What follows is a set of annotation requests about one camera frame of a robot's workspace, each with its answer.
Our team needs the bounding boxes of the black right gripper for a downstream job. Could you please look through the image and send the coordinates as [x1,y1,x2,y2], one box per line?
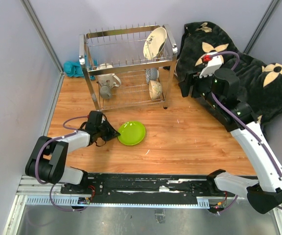
[178,67,221,110]

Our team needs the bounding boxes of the lime green plate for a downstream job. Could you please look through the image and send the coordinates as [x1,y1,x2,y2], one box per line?
[117,121,146,146]

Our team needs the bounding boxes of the cream bowl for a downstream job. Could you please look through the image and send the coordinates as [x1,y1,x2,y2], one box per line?
[149,80,162,100]

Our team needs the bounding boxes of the blue patterned bowl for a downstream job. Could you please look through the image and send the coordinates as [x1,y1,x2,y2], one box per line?
[145,68,159,84]

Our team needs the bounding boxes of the small grey cup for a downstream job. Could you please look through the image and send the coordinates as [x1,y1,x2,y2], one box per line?
[100,85,112,99]

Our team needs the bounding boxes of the green-lined floral mug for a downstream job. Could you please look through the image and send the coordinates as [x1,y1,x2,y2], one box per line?
[97,63,122,89]

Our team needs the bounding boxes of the white plate with black flowers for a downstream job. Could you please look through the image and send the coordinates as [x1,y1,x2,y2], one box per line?
[143,27,167,60]

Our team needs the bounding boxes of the steel wire dish rack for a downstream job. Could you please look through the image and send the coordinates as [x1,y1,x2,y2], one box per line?
[79,24,177,111]

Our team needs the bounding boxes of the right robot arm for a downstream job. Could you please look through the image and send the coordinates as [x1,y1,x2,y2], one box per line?
[179,68,282,214]

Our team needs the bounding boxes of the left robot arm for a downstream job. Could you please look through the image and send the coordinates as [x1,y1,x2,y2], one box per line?
[25,111,120,194]

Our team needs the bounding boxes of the teal cloth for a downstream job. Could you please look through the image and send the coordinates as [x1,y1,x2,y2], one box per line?
[63,61,85,78]

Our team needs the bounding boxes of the black flower blanket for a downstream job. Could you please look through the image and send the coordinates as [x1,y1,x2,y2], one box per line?
[174,22,282,129]

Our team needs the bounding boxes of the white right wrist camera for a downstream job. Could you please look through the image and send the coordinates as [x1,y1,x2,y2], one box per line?
[199,52,222,78]

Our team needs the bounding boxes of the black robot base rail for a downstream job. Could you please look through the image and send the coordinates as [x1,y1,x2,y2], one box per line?
[60,173,225,206]

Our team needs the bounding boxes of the aluminium corner post right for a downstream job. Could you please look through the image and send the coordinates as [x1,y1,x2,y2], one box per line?
[243,0,282,54]

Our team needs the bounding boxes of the aluminium corner post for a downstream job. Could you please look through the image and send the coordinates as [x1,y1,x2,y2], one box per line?
[20,0,64,74]
[243,0,282,54]

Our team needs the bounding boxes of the aluminium corner post left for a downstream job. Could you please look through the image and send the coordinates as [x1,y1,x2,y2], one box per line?
[20,0,64,74]

